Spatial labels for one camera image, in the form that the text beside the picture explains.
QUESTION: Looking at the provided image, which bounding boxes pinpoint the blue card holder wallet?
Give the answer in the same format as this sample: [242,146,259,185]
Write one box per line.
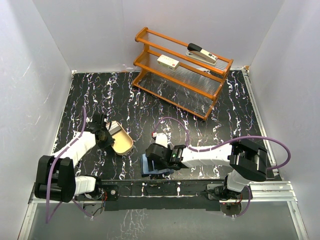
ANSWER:
[140,153,174,178]

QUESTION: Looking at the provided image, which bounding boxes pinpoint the stack of credit cards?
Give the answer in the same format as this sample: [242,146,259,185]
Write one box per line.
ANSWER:
[111,122,122,136]

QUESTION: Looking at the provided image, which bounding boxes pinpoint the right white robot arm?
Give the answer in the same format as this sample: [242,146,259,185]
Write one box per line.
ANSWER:
[140,139,268,201]

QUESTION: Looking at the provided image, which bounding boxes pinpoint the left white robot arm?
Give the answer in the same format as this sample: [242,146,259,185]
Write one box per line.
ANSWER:
[34,114,115,203]

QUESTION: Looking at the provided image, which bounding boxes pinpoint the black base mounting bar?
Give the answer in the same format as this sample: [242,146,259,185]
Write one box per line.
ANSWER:
[101,179,253,212]

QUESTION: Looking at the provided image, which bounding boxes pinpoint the orange wooden three-tier rack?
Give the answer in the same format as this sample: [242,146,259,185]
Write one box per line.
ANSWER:
[132,27,233,120]

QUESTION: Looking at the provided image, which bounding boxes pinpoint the white staples box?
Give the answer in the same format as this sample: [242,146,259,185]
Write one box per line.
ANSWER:
[157,54,180,71]

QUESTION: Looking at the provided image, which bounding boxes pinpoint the black and beige stapler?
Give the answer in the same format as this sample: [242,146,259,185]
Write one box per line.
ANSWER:
[186,43,218,66]

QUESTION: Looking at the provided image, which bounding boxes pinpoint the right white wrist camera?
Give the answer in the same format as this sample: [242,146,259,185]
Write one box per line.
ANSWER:
[151,132,168,148]

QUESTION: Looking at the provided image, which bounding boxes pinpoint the aluminium frame rail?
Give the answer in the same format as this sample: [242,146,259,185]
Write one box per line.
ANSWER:
[241,66,309,240]

